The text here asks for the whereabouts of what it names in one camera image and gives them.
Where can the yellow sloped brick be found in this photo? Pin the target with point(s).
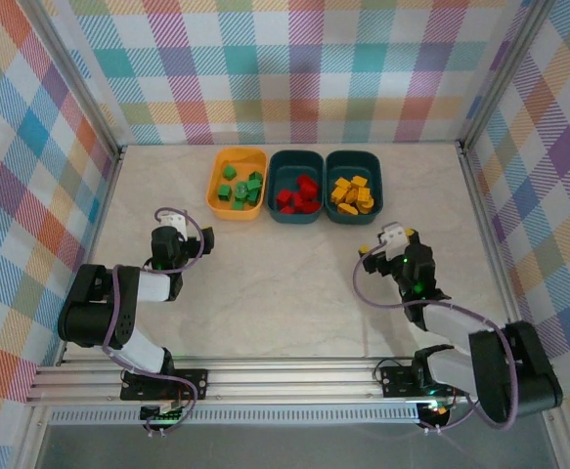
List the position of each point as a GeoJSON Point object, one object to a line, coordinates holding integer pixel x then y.
{"type": "Point", "coordinates": [337, 196]}

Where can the small yellow brick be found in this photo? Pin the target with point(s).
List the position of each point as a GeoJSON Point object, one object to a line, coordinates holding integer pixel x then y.
{"type": "Point", "coordinates": [359, 182]}

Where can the red rounded brick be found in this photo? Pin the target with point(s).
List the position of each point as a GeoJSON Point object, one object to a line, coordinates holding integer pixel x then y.
{"type": "Point", "coordinates": [308, 208]}

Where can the red lego brick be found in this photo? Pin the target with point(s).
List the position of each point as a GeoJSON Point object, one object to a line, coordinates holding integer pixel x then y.
{"type": "Point", "coordinates": [306, 183]}
{"type": "Point", "coordinates": [313, 195]}

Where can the green two-by-two brick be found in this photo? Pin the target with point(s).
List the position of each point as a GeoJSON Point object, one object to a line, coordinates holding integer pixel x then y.
{"type": "Point", "coordinates": [224, 192]}

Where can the green lego brick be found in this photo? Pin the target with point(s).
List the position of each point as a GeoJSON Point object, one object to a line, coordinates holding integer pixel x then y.
{"type": "Point", "coordinates": [237, 205]}
{"type": "Point", "coordinates": [253, 185]}
{"type": "Point", "coordinates": [254, 176]}
{"type": "Point", "coordinates": [229, 172]}

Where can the green oval face brick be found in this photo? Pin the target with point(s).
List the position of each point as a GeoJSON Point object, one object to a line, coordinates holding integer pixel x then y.
{"type": "Point", "coordinates": [241, 189]}

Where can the small red cube brick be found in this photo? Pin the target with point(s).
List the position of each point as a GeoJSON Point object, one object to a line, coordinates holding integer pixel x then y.
{"type": "Point", "coordinates": [284, 198]}

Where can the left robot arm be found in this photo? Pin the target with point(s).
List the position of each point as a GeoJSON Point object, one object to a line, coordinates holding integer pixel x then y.
{"type": "Point", "coordinates": [155, 287]}

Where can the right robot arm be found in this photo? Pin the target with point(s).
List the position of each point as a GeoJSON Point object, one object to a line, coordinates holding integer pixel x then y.
{"type": "Point", "coordinates": [451, 322]}

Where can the teal plastic bin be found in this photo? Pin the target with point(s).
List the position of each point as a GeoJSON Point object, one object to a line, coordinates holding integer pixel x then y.
{"type": "Point", "coordinates": [338, 166]}
{"type": "Point", "coordinates": [289, 165]}

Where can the orange plastic bin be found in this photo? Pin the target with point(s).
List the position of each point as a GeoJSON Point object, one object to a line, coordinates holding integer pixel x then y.
{"type": "Point", "coordinates": [245, 158]}

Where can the small electronics board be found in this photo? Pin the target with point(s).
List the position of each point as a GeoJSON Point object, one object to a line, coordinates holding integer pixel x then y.
{"type": "Point", "coordinates": [436, 409]}
{"type": "Point", "coordinates": [164, 414]}

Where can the plaid backdrop panel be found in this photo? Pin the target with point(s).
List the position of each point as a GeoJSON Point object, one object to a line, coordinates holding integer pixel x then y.
{"type": "Point", "coordinates": [11, 195]}
{"type": "Point", "coordinates": [284, 73]}
{"type": "Point", "coordinates": [558, 220]}

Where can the aluminium side rail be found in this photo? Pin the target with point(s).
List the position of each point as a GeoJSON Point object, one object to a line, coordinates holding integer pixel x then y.
{"type": "Point", "coordinates": [102, 215]}
{"type": "Point", "coordinates": [491, 244]}

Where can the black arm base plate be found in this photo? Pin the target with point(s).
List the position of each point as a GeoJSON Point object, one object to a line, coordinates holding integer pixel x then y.
{"type": "Point", "coordinates": [392, 378]}
{"type": "Point", "coordinates": [196, 378]}

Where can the long aluminium base rail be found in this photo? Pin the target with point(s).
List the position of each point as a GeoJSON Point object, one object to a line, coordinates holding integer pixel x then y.
{"type": "Point", "coordinates": [289, 386]}

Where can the aluminium frame post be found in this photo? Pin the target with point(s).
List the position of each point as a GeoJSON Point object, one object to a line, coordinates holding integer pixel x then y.
{"type": "Point", "coordinates": [507, 73]}
{"type": "Point", "coordinates": [69, 78]}

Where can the aluminium frame leg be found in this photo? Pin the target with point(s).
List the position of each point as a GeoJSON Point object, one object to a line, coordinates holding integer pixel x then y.
{"type": "Point", "coordinates": [556, 439]}
{"type": "Point", "coordinates": [32, 439]}

